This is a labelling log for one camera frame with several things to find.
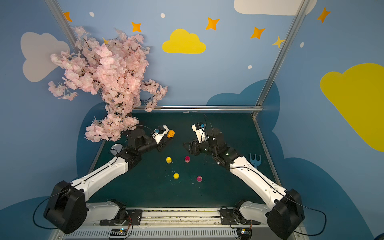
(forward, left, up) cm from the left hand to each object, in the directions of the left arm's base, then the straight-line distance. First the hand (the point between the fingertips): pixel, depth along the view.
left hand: (171, 132), depth 79 cm
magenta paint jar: (-5, -9, -22) cm, 24 cm away
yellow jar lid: (-15, -2, -24) cm, 28 cm away
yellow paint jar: (-5, +3, -22) cm, 23 cm away
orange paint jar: (-3, -1, +3) cm, 4 cm away
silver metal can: (-1, +37, -18) cm, 41 cm away
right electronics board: (-41, -38, -26) cm, 61 cm away
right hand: (-6, -11, 0) cm, 12 cm away
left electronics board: (-44, +24, -27) cm, 57 cm away
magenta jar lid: (-16, -16, -25) cm, 33 cm away
